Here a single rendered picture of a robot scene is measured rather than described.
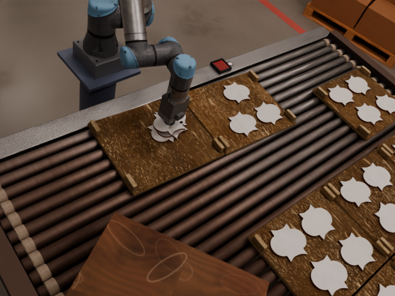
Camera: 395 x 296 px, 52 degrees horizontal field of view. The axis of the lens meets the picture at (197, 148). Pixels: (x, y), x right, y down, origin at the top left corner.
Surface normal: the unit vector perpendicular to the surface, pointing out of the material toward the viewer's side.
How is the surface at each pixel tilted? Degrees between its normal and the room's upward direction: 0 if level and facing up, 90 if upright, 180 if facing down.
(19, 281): 0
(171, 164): 0
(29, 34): 0
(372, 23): 90
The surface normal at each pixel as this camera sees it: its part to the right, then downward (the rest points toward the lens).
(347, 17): -0.54, 0.56
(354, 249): 0.24, -0.61
